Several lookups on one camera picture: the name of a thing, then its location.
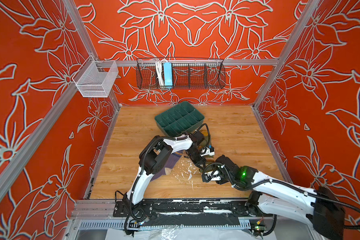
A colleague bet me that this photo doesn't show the green striped sock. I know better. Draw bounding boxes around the green striped sock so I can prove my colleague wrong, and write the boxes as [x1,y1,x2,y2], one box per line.
[198,131,213,158]

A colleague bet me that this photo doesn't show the purple striped sock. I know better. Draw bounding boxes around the purple striped sock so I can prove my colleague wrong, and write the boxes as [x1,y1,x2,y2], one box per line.
[151,152,183,182]

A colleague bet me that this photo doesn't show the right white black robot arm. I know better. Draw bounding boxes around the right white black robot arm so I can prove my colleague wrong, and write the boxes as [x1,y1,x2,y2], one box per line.
[200,155,360,240]

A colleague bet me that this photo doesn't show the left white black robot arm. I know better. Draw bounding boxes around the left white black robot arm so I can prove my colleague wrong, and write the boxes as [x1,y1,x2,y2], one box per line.
[122,131,215,223]

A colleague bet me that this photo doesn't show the green compartment tray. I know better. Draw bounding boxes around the green compartment tray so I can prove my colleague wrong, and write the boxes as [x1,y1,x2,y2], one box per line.
[155,101,205,138]

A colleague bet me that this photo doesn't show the light blue box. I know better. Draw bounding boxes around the light blue box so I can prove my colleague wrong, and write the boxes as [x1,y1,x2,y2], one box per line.
[163,62,173,89]

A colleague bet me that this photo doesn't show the clear acrylic box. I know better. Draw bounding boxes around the clear acrylic box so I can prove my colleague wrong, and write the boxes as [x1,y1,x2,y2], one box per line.
[73,56,119,98]

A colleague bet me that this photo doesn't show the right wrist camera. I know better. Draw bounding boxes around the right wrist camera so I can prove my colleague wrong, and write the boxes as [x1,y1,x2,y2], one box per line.
[203,170,223,183]

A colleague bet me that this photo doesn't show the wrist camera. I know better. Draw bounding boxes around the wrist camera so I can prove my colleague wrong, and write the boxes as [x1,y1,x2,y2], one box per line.
[203,170,223,183]
[200,145,215,157]

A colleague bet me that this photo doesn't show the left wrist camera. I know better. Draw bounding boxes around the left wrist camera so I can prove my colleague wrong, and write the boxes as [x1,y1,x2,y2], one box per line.
[200,145,215,157]

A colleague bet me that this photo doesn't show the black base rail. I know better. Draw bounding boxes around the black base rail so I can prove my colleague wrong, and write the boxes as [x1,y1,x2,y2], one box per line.
[113,198,274,230]

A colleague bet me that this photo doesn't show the black wire basket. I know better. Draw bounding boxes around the black wire basket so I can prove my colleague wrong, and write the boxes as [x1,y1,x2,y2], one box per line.
[136,58,226,90]

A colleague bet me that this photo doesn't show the white cable bundle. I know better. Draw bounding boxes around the white cable bundle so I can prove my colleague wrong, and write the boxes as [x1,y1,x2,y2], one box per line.
[154,59,165,87]

